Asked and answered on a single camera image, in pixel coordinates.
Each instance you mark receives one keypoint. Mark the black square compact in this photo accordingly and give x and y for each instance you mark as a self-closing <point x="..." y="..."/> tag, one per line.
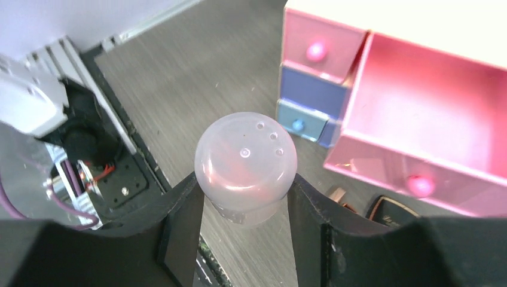
<point x="389" y="212"/>

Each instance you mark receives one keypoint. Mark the pink drawer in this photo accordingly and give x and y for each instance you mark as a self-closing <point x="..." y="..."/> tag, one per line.
<point x="319" y="46"/>
<point x="426" y="124"/>

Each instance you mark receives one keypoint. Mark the blue bottom left drawer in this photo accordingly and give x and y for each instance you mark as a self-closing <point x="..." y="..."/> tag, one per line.
<point x="298" y="120"/>

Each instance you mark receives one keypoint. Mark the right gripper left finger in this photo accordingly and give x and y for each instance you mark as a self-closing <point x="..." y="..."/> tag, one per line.
<point x="156" y="245"/>

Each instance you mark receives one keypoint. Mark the translucent plastic jar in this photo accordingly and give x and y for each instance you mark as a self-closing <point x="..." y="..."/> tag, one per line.
<point x="245" y="163"/>

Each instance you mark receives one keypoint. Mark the white drawer organizer box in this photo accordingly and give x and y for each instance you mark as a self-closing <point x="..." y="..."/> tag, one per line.
<point x="475" y="30"/>

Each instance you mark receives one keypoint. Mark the purple drawer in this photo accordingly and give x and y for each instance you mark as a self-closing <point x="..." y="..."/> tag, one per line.
<point x="315" y="93"/>

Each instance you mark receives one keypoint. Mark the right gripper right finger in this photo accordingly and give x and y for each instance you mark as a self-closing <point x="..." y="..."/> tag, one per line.
<point x="335" y="247"/>

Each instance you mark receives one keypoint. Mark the aluminium rail frame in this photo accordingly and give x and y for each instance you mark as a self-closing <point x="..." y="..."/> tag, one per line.
<point x="63" y="58"/>

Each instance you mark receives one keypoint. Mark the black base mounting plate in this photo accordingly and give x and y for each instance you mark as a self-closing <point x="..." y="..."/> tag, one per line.
<point x="129" y="181"/>

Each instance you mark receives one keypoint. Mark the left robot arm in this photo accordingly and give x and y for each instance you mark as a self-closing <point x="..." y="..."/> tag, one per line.
<point x="32" y="100"/>

